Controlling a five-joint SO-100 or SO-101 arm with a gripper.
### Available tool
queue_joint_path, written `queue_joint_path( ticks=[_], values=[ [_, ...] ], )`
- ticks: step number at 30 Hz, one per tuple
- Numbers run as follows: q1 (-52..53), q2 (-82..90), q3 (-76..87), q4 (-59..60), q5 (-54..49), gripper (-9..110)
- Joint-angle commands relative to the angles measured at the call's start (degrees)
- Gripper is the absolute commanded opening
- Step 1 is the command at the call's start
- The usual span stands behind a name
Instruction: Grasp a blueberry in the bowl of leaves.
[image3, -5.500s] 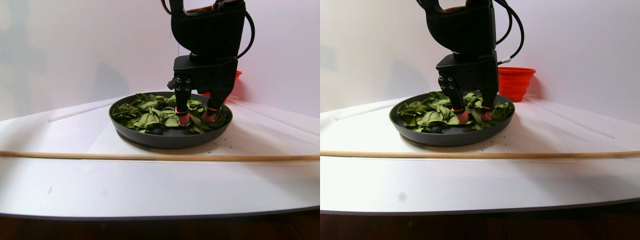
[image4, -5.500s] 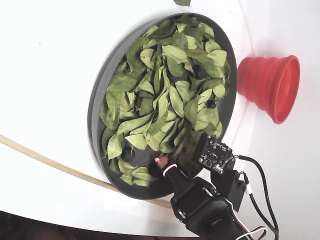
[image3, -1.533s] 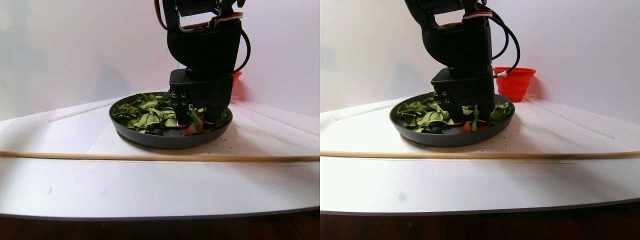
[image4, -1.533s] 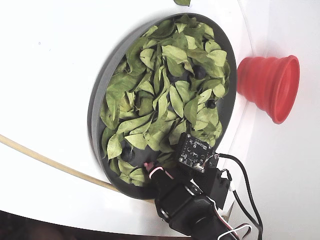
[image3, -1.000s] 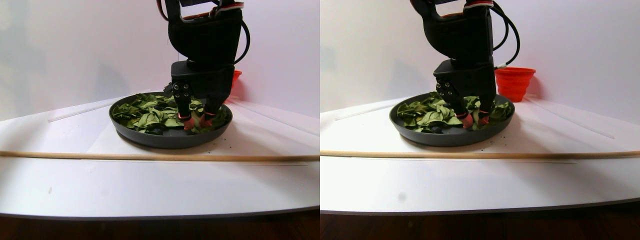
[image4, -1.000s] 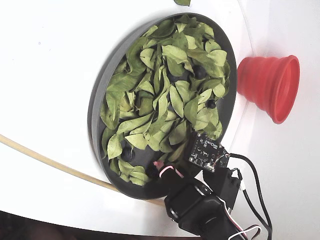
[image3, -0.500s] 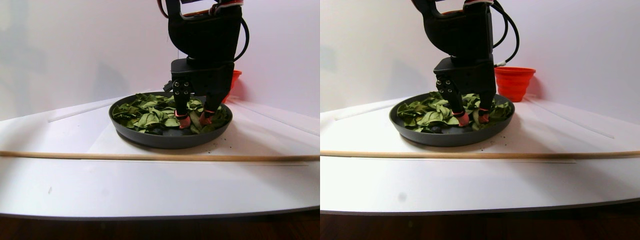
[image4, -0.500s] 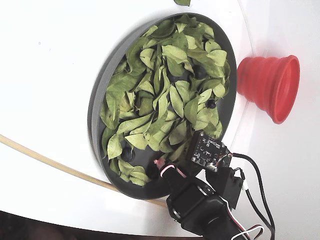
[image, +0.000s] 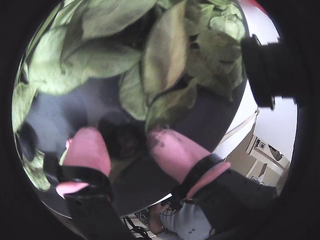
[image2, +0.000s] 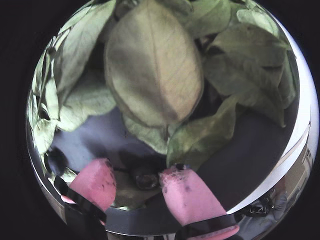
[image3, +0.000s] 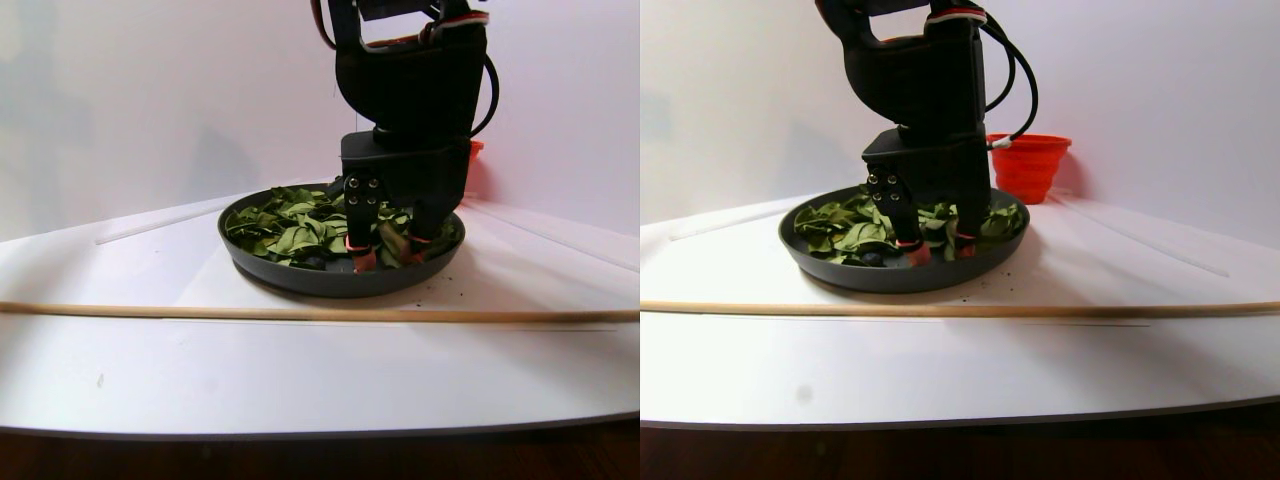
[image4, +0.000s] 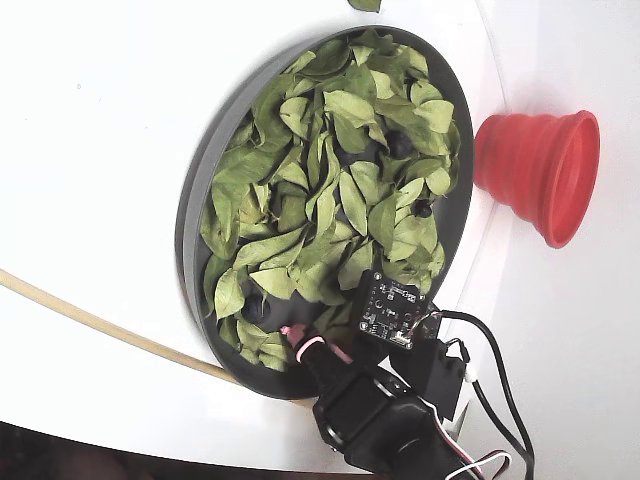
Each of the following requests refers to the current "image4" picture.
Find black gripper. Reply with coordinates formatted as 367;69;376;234
281;323;426;456

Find pile of green leaves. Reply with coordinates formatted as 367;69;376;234
199;27;462;374

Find dark grey round bowl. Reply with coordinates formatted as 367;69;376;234
173;24;475;401

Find long wooden stick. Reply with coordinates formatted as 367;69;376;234
0;268;321;414

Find red collapsible silicone cup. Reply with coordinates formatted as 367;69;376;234
473;108;601;250

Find black camera circuit board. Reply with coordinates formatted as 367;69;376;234
357;269;444;354

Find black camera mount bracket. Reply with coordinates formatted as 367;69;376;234
409;339;474;422

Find thin black cable white connector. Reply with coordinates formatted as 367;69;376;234
444;337;531;480

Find thick black cable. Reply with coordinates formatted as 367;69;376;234
432;309;537;480

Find white red servo wire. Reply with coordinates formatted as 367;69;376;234
424;399;516;480

